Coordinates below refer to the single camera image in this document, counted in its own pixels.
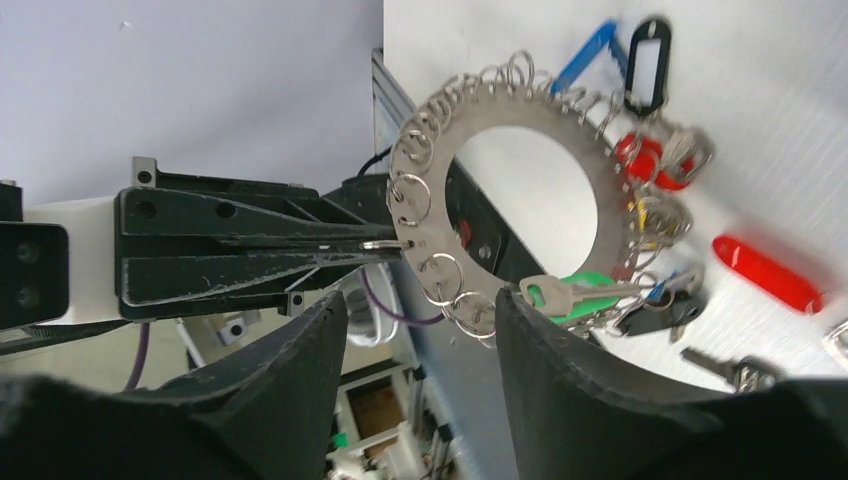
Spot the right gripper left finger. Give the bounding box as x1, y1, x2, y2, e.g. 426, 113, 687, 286
1, 291, 348, 479

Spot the key with green tag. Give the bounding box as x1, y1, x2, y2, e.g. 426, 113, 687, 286
518, 272, 644, 323

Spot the black tag on disc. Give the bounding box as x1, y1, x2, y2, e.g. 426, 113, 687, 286
624, 16, 672, 119

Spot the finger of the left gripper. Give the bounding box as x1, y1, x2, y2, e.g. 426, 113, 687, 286
117, 187, 396, 246

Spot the metal disc keyring holder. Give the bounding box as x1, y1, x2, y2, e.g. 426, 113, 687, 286
385, 49, 717, 347

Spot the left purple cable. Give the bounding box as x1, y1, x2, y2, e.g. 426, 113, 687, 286
122, 264, 445, 392

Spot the blue tag key on disc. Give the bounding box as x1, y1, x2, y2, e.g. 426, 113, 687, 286
549, 20, 629, 94

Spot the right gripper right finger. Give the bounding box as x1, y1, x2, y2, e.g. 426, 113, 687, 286
496, 288, 847, 479

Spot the key with red tag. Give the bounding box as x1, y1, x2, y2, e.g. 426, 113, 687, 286
712, 235, 848, 369

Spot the red tag on disc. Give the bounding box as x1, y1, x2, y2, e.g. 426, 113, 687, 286
614, 133, 692, 192

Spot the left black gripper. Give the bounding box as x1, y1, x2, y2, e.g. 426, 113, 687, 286
1, 184, 402, 330

